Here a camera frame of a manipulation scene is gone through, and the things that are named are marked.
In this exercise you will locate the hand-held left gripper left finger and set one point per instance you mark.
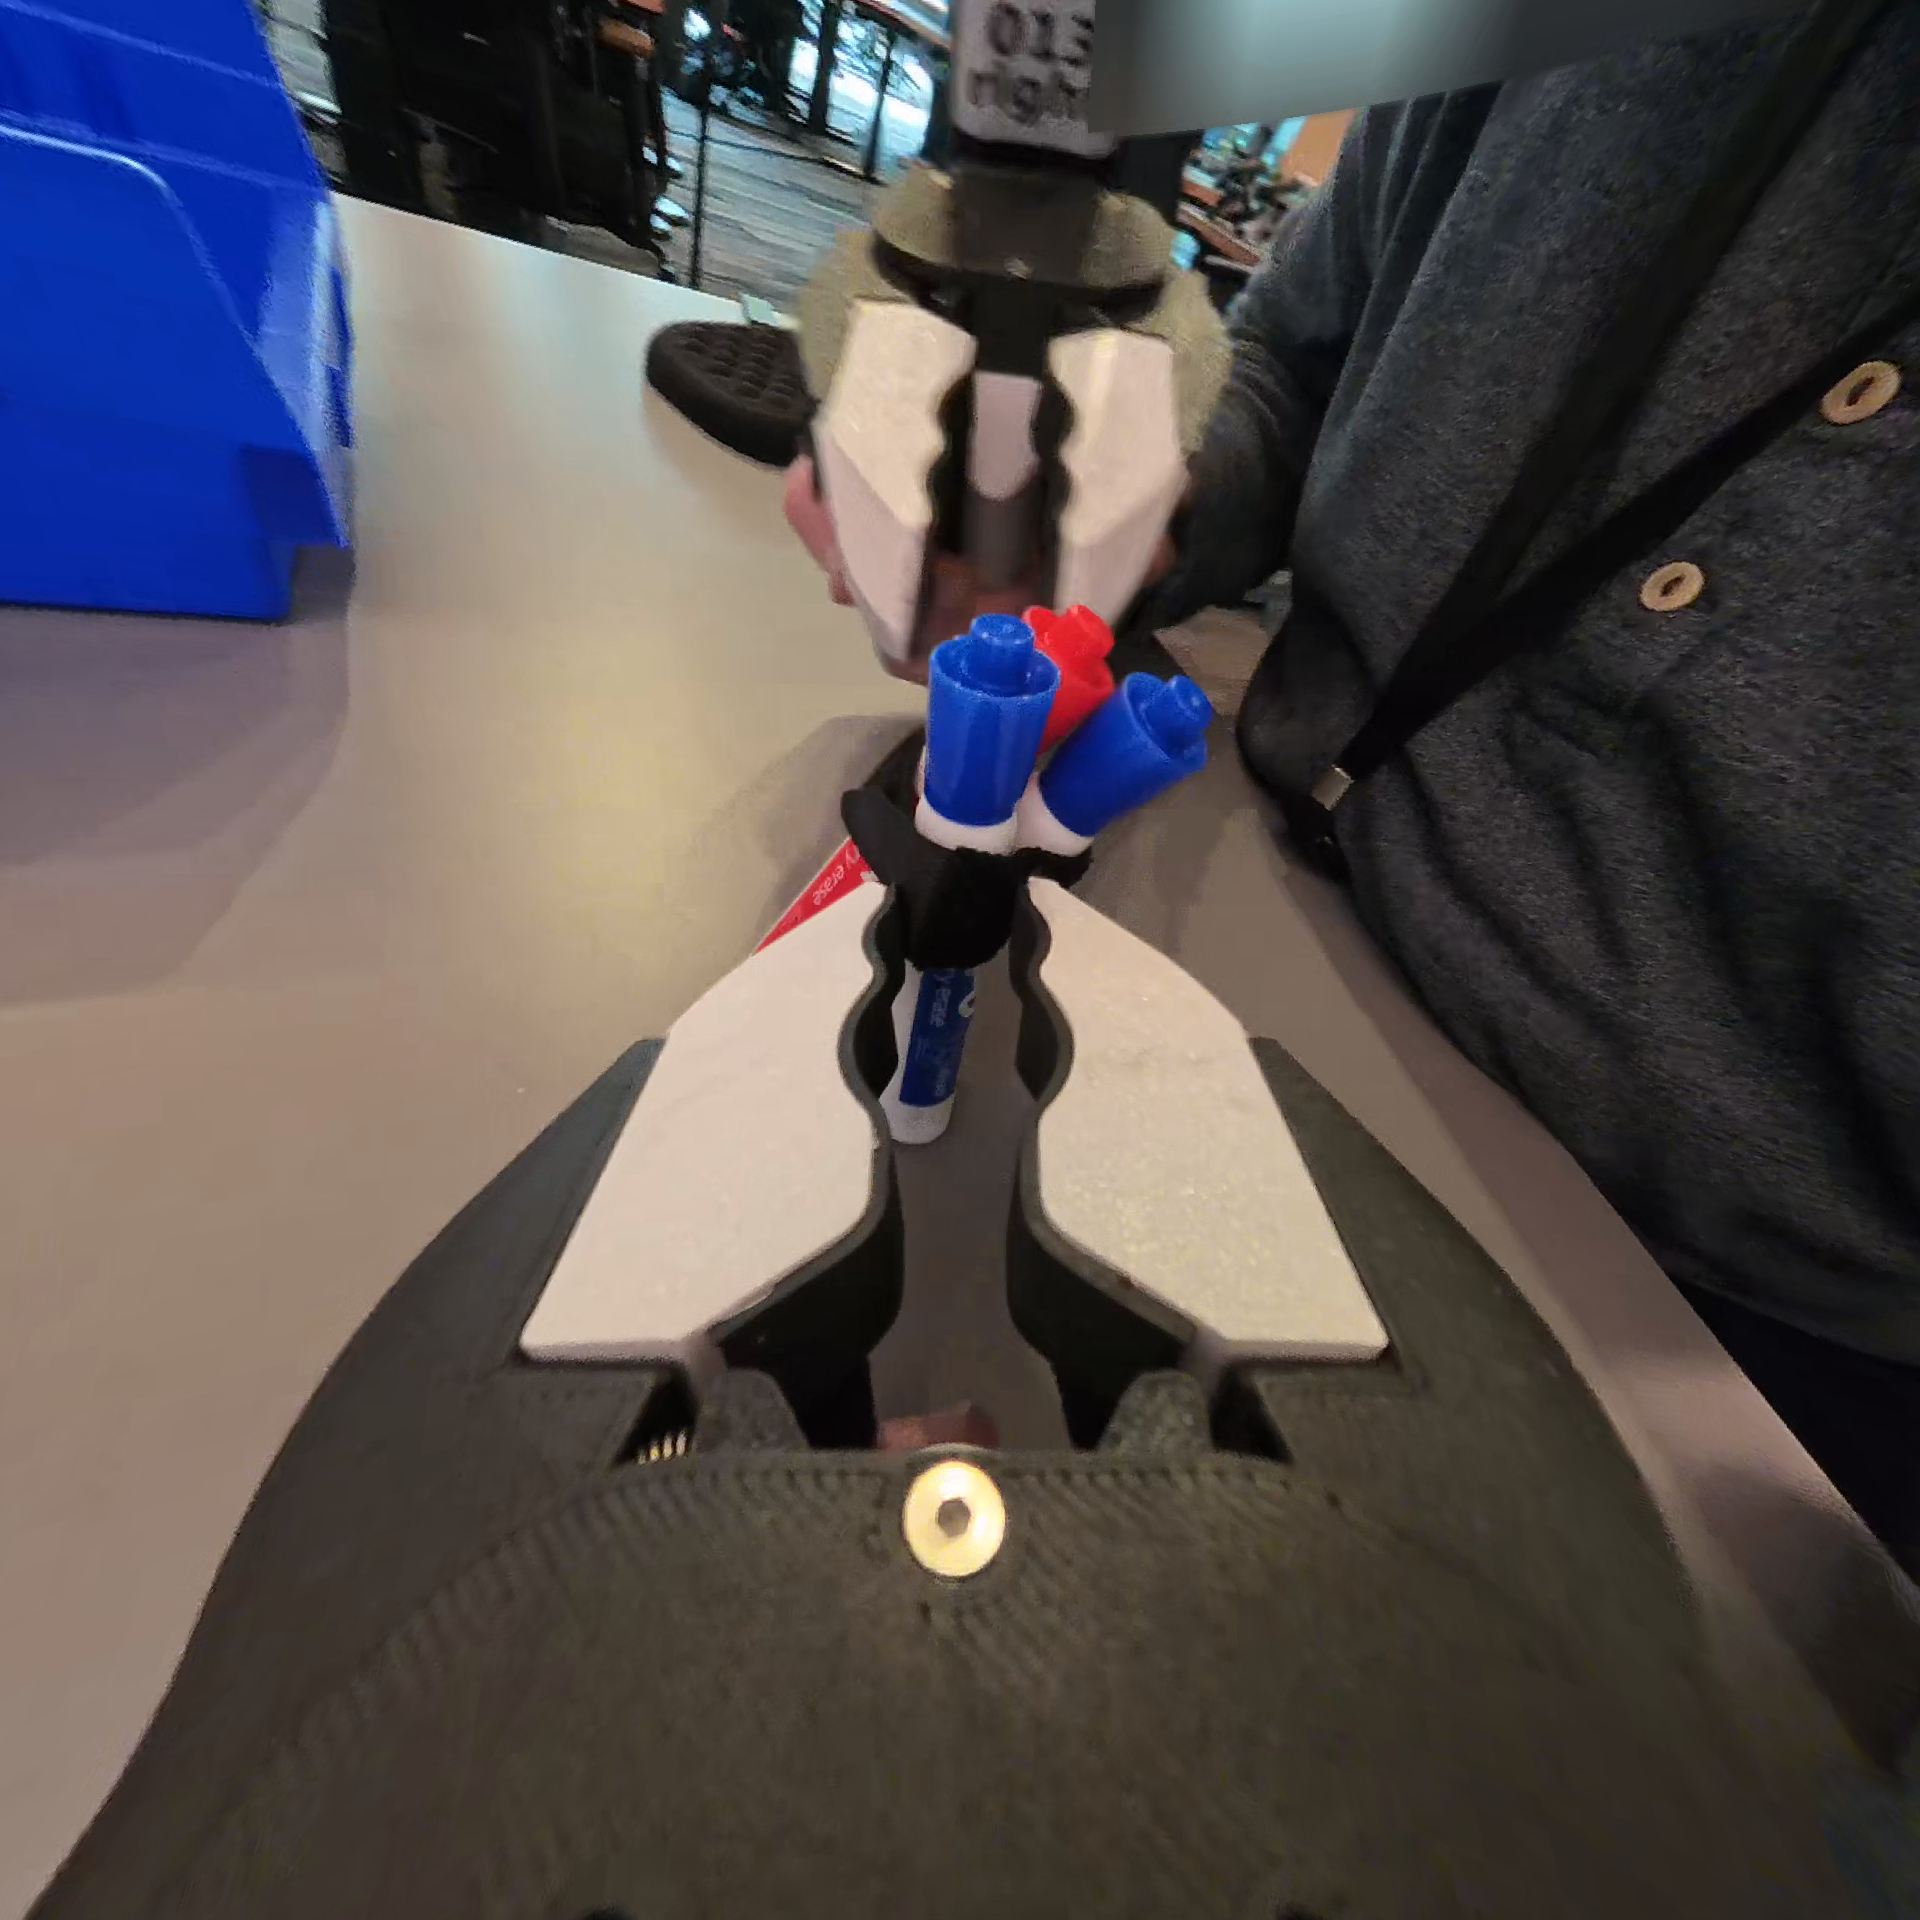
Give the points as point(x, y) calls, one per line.
point(721, 1170)

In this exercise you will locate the black textured round pad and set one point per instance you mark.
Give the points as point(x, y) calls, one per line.
point(734, 389)

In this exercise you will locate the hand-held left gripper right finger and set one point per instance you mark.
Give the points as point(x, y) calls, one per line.
point(1186, 1170)

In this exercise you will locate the person's right forearm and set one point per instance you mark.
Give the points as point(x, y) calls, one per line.
point(1321, 345)

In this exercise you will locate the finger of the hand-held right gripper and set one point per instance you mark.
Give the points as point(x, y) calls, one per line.
point(885, 451)
point(1125, 451)

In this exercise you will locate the blue plastic storage bin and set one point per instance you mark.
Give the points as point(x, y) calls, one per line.
point(149, 376)

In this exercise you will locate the person's right hand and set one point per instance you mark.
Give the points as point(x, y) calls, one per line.
point(812, 523)

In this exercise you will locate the person in grey cardigan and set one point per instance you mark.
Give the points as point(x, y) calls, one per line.
point(1652, 931)

